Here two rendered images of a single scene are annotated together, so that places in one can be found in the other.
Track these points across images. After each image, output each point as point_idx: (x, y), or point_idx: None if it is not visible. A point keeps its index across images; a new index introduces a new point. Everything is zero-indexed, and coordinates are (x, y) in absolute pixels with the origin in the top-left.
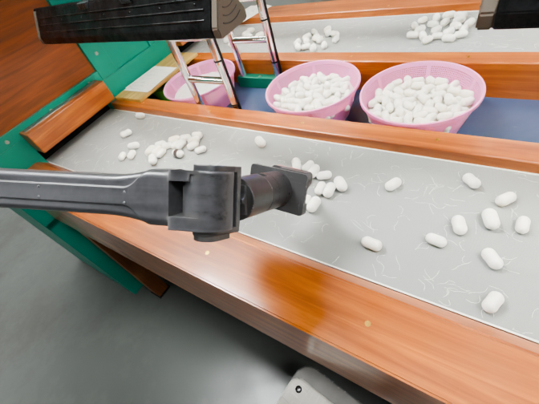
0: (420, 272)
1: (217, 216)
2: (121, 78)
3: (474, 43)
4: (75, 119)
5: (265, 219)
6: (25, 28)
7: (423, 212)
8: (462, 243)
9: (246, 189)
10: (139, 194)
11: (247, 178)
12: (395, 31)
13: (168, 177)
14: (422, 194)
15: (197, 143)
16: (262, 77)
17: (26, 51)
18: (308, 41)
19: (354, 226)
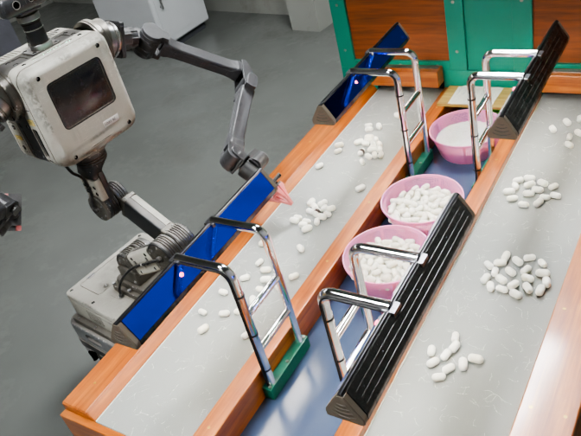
0: (245, 259)
1: (222, 161)
2: (466, 77)
3: (473, 296)
4: (401, 80)
5: (291, 206)
6: (420, 15)
7: (279, 261)
8: (258, 272)
9: (241, 167)
10: (227, 138)
11: (247, 166)
12: (529, 247)
13: (228, 142)
14: (292, 260)
15: (368, 157)
16: (481, 171)
17: (411, 27)
18: (525, 184)
19: (277, 238)
